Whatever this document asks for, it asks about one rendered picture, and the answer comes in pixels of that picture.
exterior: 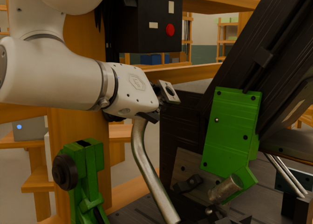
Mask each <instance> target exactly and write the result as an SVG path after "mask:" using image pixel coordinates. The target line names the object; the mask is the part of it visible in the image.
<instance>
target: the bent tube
mask: <svg viewBox="0 0 313 224"><path fill-rule="evenodd" d="M157 84H158V85H159V87H160V91H159V92H158V93H157V94H156V97H157V99H158V100H160V99H162V98H163V99H166V101H167V102H168V103H173V104H180V103H181V101H180V100H179V98H178V96H177V94H176V92H175V90H174V88H173V86H172V85H171V83H170V82H166V81H162V80H158V81H157ZM147 123H148V120H146V119H143V120H137V119H135V120H134V123H133V126H132V130H131V150H132V154H133V157H134V160H135V162H136V164H137V166H138V168H139V170H140V172H141V174H142V176H143V178H144V180H145V182H146V184H147V186H148V188H149V191H150V193H151V195H152V197H153V199H154V201H155V203H156V205H157V207H158V209H159V211H160V213H161V215H162V217H163V219H164V221H165V223H166V224H177V223H179V222H180V221H181V219H180V217H179V215H178V213H177V211H176V209H175V207H174V205H173V204H172V202H171V200H170V198H169V196H168V194H167V192H166V190H165V188H164V186H163V184H162V183H161V181H160V179H159V177H158V175H157V173H156V171H155V169H154V167H153V165H152V163H151V161H150V160H149V158H148V156H147V153H146V151H145V147H144V132H145V128H146V126H147Z"/></svg>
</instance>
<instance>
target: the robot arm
mask: <svg viewBox="0 0 313 224"><path fill-rule="evenodd" d="M101 2H102V0H8V16H9V35H10V37H4V38H2V39H1V40H0V103H10V104H20V105H30V106H40V107H50V108H60V109H74V110H84V111H94V112H98V111H99V110H100V109H102V110H103V111H104V112H106V113H108V114H111V115H115V116H119V117H124V118H129V119H137V120H143V119H146V120H148V121H149V122H151V123H153V124H156V123H157V122H158V121H159V120H160V117H159V112H160V111H167V110H169V109H170V107H171V106H172V105H173V103H168V102H167V101H166V99H163V98H162V99H160V100H158V99H157V97H156V94H157V93H158V92H159V91H160V87H159V85H158V84H153V82H152V81H150V80H148V79H147V77H146V75H145V73H144V72H143V71H142V70H141V69H140V68H138V67H135V66H131V65H126V64H121V63H114V62H102V61H98V60H94V59H90V58H87V57H84V56H80V55H77V54H75V53H74V52H72V51H71V50H70V49H68V48H67V46H66V44H65V42H64V39H63V25H64V21H65V17H66V14H70V15H81V14H86V13H88V12H90V11H92V10H94V9H95V8H96V7H97V6H98V5H99V4H100V3H101Z"/></svg>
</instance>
